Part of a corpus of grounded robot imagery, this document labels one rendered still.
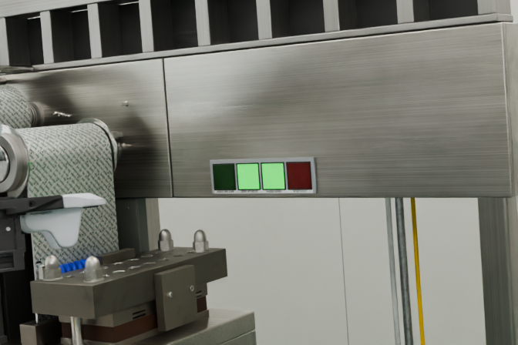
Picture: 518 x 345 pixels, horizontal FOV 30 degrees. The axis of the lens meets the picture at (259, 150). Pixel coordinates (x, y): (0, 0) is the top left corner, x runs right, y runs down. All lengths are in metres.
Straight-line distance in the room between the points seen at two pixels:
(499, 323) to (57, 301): 0.83
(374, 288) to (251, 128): 2.67
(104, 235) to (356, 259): 2.62
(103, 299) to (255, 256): 3.11
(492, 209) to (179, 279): 0.61
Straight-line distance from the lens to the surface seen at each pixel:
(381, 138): 1.78
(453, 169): 1.73
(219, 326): 1.94
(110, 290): 1.78
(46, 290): 1.83
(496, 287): 1.91
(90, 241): 2.02
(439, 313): 4.41
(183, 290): 1.91
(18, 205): 1.07
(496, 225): 1.89
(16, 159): 1.89
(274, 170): 1.90
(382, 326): 4.56
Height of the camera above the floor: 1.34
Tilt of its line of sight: 3 degrees down
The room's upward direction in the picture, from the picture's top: 4 degrees counter-clockwise
